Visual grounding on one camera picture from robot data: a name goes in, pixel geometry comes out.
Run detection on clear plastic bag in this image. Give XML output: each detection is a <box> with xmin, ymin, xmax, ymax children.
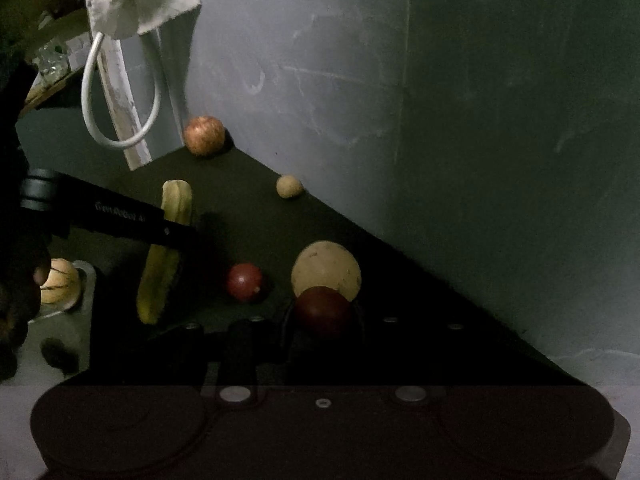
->
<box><xmin>32</xmin><ymin>42</ymin><xmax>68</xmax><ymax>78</ymax></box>

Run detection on striped pepino melon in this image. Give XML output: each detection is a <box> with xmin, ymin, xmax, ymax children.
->
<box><xmin>39</xmin><ymin>258</ymin><xmax>82</xmax><ymax>305</ymax></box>

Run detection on person's left hand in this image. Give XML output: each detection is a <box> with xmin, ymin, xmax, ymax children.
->
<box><xmin>0</xmin><ymin>232</ymin><xmax>52</xmax><ymax>382</ymax></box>

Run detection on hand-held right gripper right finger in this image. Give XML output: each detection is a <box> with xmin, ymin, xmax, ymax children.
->
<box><xmin>350</xmin><ymin>305</ymin><xmax>507</xmax><ymax>397</ymax></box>

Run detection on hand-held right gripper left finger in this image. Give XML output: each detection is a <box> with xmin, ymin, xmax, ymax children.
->
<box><xmin>150</xmin><ymin>317</ymin><xmax>297</xmax><ymax>397</ymax></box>

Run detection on red apple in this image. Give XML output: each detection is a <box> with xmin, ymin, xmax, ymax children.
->
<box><xmin>183</xmin><ymin>115</ymin><xmax>226</xmax><ymax>157</ymax></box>

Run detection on wooden board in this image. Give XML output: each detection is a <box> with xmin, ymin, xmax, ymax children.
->
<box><xmin>22</xmin><ymin>65</ymin><xmax>86</xmax><ymax>111</ymax></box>

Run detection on red cherry tomato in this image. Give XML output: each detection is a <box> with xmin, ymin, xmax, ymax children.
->
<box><xmin>226</xmin><ymin>262</ymin><xmax>265</xmax><ymax>303</ymax></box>
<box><xmin>293</xmin><ymin>286</ymin><xmax>353</xmax><ymax>339</ymax></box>

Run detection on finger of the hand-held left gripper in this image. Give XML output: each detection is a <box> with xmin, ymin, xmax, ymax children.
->
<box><xmin>145</xmin><ymin>210</ymin><xmax>202</xmax><ymax>252</ymax></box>

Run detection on long yellow banana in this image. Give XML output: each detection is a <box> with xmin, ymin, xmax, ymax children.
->
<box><xmin>136</xmin><ymin>178</ymin><xmax>193</xmax><ymax>325</ymax></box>

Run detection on small tan longan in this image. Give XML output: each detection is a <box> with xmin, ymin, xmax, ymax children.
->
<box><xmin>276</xmin><ymin>174</ymin><xmax>304</xmax><ymax>199</ymax></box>

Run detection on white hose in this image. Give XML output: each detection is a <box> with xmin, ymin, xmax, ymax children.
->
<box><xmin>81</xmin><ymin>31</ymin><xmax>162</xmax><ymax>150</ymax></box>

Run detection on white paper bag with handle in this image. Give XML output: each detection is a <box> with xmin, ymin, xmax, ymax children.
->
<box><xmin>97</xmin><ymin>35</ymin><xmax>191</xmax><ymax>171</ymax></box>

